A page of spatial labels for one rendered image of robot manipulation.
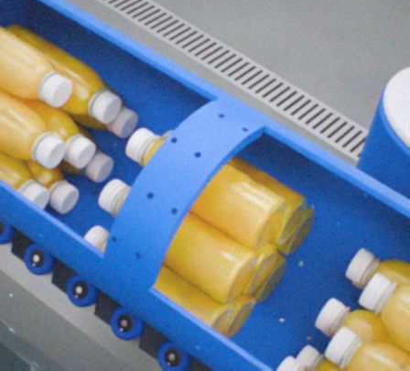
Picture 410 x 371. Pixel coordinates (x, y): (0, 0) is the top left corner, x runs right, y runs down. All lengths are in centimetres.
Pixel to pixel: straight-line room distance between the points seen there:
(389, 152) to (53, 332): 57
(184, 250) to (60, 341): 29
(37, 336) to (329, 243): 41
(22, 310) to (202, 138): 41
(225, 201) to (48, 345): 37
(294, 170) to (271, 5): 240
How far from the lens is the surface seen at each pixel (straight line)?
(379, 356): 96
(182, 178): 95
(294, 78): 316
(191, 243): 100
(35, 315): 124
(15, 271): 123
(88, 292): 115
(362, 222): 113
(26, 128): 112
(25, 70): 113
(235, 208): 99
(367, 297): 96
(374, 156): 144
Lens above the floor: 187
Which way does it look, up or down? 43 degrees down
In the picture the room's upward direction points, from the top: 11 degrees clockwise
